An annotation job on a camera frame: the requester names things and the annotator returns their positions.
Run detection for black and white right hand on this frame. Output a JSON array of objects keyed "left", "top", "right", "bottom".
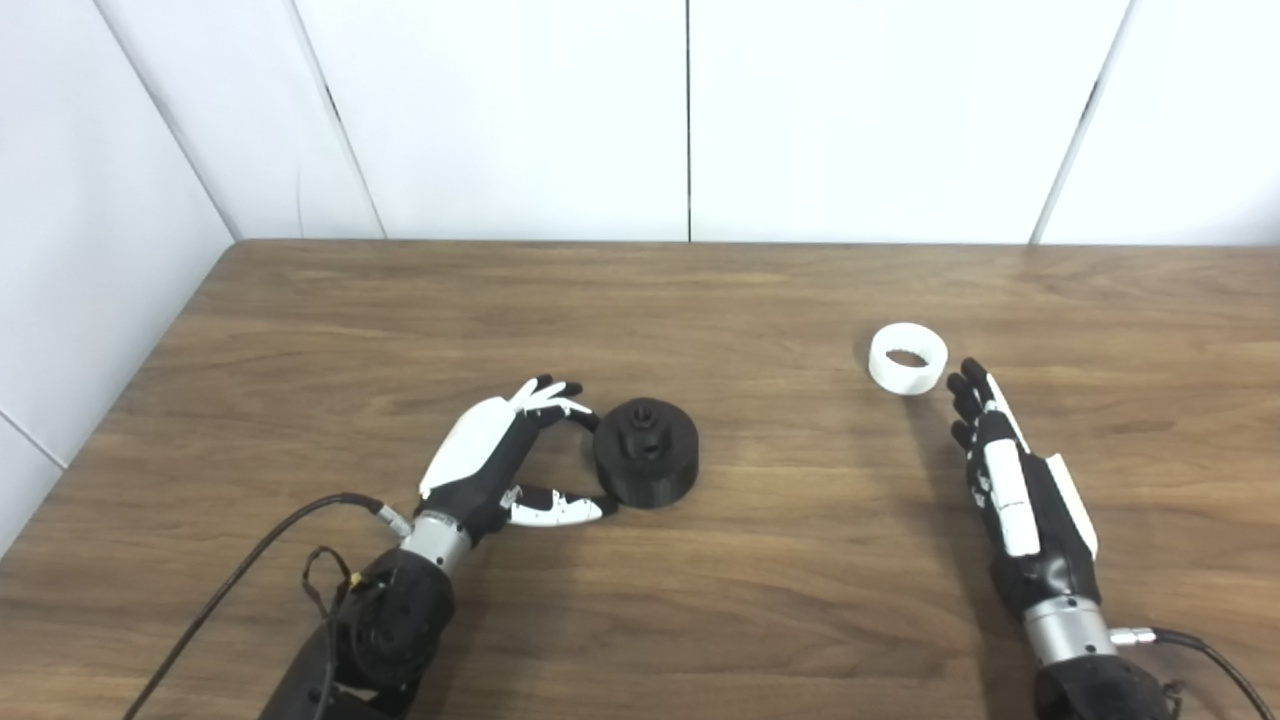
[{"left": 945, "top": 358, "right": 1101, "bottom": 621}]

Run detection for black and white left hand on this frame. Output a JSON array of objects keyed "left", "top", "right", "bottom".
[{"left": 418, "top": 375, "right": 619, "bottom": 546}]

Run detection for round black part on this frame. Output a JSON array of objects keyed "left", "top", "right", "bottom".
[{"left": 592, "top": 397, "right": 699, "bottom": 509}]

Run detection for white toothed ring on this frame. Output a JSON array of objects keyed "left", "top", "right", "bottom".
[{"left": 868, "top": 322, "right": 949, "bottom": 397}]

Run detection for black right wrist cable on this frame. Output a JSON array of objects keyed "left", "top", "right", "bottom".
[{"left": 1110, "top": 627, "right": 1276, "bottom": 720}]

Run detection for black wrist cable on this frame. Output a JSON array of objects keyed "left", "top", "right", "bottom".
[
  {"left": 120, "top": 492, "right": 413, "bottom": 720},
  {"left": 1110, "top": 627, "right": 1276, "bottom": 720}
]

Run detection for thin left wrist wires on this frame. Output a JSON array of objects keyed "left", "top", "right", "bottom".
[{"left": 300, "top": 545, "right": 361, "bottom": 621}]

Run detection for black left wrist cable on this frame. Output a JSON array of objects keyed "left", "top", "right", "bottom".
[{"left": 120, "top": 492, "right": 413, "bottom": 720}]

